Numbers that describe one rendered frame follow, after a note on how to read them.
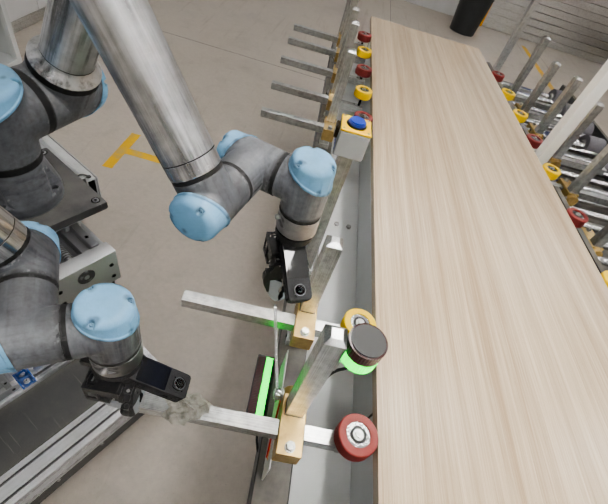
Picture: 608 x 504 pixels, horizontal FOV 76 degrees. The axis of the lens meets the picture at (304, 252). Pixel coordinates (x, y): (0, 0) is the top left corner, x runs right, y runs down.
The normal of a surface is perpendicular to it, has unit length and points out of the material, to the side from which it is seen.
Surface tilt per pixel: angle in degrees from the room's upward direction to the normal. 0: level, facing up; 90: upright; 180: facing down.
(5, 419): 0
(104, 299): 0
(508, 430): 0
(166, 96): 62
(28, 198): 73
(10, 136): 90
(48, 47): 86
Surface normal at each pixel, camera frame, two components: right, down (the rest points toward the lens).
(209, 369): 0.22, -0.65
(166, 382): 0.69, -0.46
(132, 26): 0.58, 0.29
